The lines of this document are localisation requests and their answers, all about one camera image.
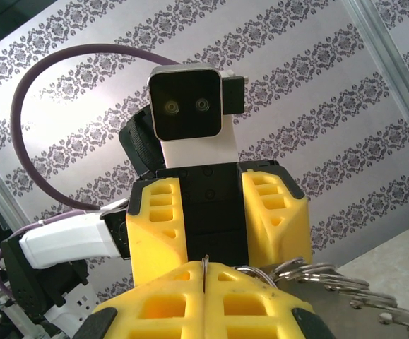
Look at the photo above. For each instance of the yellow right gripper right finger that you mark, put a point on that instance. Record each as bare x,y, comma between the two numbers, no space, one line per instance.
246,310

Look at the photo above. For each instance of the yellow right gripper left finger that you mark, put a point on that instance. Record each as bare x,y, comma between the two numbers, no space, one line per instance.
161,310

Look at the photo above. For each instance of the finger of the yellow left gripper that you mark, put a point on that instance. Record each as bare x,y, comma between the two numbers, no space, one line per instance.
282,226
151,243

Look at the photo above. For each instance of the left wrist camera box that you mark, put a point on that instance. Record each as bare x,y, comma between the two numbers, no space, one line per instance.
184,106

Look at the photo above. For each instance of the aluminium frame post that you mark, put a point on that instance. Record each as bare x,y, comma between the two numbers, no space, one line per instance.
384,46
3,194

